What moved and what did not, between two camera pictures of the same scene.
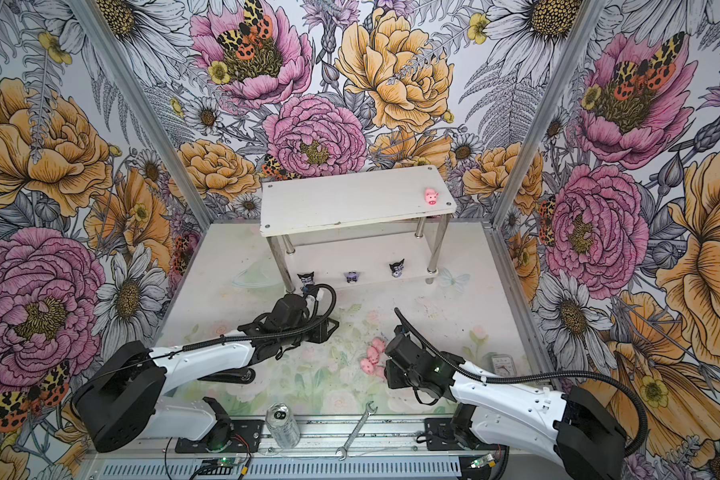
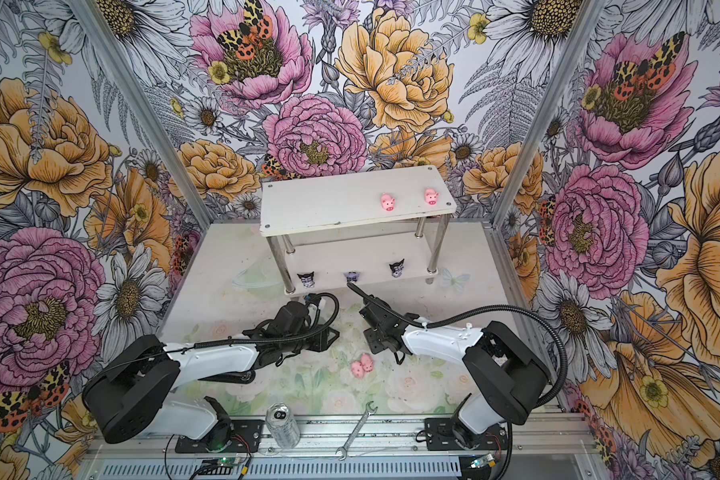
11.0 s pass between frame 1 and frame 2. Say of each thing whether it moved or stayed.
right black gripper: moved
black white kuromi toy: stayed
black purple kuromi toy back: stayed
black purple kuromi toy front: stayed
